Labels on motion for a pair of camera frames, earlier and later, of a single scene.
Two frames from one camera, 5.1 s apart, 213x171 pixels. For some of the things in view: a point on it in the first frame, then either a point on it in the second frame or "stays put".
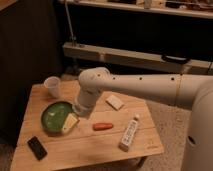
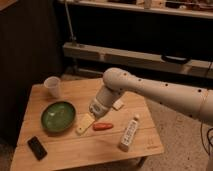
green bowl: (54, 115) stays put
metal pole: (70, 22) stays put
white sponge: (114, 102) stays put
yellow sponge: (70, 121) → (84, 122)
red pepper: (102, 126) stays put
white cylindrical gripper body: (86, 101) → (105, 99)
